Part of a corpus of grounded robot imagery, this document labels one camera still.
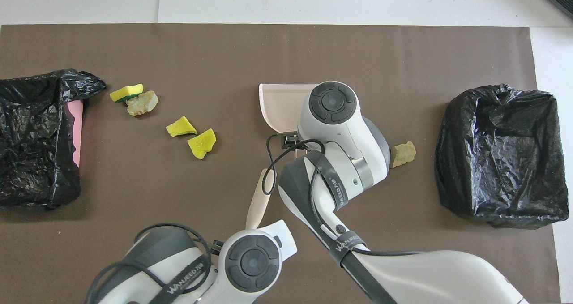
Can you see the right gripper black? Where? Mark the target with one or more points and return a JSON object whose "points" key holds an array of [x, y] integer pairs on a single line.
{"points": [[290, 139]]}

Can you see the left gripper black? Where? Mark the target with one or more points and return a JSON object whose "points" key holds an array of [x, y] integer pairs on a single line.
{"points": [[218, 247]]}

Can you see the beige plastic dustpan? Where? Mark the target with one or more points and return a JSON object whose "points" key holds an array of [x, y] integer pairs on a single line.
{"points": [[280, 107]]}

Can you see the beige hand brush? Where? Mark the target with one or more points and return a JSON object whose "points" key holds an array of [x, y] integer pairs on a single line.
{"points": [[258, 205]]}

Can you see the yellow sponge piece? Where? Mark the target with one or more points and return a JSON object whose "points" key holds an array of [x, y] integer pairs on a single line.
{"points": [[181, 127], [126, 92], [202, 143]]}

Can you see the greenish tan sponge piece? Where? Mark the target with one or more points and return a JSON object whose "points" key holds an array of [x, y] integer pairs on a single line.
{"points": [[403, 154]]}

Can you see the beige sponge piece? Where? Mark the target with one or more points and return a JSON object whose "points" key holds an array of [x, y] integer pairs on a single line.
{"points": [[142, 103]]}

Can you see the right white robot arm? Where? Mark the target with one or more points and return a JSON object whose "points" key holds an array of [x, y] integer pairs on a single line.
{"points": [[340, 160]]}

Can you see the pink plastic bin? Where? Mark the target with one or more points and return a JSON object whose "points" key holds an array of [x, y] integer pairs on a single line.
{"points": [[77, 134]]}

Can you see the right black-bagged bin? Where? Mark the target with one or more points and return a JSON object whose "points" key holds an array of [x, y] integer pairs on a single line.
{"points": [[501, 156]]}

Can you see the left black-bagged pink bin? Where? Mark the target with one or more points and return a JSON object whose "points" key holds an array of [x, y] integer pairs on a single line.
{"points": [[31, 138]]}

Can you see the brown paper mat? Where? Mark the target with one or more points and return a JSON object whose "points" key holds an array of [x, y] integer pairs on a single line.
{"points": [[224, 57]]}

